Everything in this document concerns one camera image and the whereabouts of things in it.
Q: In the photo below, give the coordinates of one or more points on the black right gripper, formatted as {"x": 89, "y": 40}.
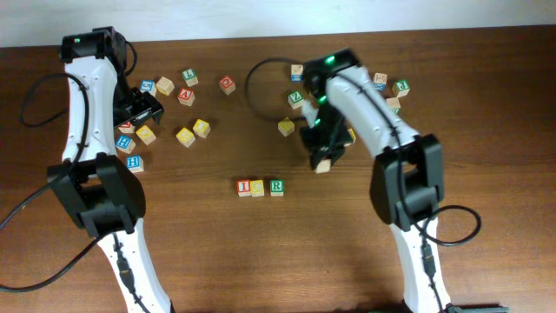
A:
{"x": 318, "y": 149}

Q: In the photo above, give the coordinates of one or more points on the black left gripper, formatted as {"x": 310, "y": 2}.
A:
{"x": 148, "y": 108}

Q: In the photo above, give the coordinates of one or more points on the red letter a block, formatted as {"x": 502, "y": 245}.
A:
{"x": 186, "y": 96}
{"x": 323, "y": 166}

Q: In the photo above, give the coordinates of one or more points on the green letter R block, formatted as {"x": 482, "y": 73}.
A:
{"x": 276, "y": 187}

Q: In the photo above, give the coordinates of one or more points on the yellow letter C block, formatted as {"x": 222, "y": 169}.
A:
{"x": 257, "y": 188}

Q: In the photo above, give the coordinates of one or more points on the red letter I block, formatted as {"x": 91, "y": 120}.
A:
{"x": 243, "y": 187}

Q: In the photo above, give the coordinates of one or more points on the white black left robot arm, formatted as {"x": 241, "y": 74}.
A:
{"x": 100, "y": 194}

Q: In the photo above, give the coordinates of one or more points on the red letter M block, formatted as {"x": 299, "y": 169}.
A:
{"x": 127, "y": 128}

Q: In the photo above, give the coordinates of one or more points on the blue block top left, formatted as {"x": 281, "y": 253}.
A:
{"x": 148, "y": 86}

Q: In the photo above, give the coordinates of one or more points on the yellow block lower right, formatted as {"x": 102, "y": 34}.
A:
{"x": 352, "y": 136}

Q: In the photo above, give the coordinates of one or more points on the yellow block far left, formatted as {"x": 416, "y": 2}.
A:
{"x": 146, "y": 135}

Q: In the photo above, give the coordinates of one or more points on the blue letter H block upper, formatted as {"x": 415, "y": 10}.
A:
{"x": 125, "y": 144}

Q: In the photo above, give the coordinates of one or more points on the blue letter h block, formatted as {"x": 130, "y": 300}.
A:
{"x": 125, "y": 144}
{"x": 134, "y": 164}

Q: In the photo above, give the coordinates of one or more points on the plain wooden block left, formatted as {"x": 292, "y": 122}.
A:
{"x": 165, "y": 86}

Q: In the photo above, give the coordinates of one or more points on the yellow block centre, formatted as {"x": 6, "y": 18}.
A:
{"x": 286, "y": 127}

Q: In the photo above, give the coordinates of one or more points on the green letter Z block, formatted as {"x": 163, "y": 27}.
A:
{"x": 295, "y": 99}

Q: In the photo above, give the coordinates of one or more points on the blue letter H block lower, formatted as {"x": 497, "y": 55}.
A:
{"x": 134, "y": 164}

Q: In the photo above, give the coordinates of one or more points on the yellow block left lower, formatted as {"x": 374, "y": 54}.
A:
{"x": 185, "y": 137}

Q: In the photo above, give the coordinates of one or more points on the green letter L block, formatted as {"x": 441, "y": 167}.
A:
{"x": 190, "y": 77}

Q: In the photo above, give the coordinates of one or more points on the yellow block left upper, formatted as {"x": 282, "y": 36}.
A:
{"x": 201, "y": 128}

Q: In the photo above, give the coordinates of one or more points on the wooden block blue side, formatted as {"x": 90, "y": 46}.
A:
{"x": 296, "y": 72}

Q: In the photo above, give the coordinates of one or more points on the wooden block green edge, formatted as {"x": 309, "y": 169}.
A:
{"x": 393, "y": 104}

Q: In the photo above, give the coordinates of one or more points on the wooden block blue bottom right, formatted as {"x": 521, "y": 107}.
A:
{"x": 380, "y": 81}

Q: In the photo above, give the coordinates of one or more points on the green letter J block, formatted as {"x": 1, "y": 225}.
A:
{"x": 401, "y": 88}

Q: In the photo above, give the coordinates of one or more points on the red letter C block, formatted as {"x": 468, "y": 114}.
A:
{"x": 227, "y": 85}

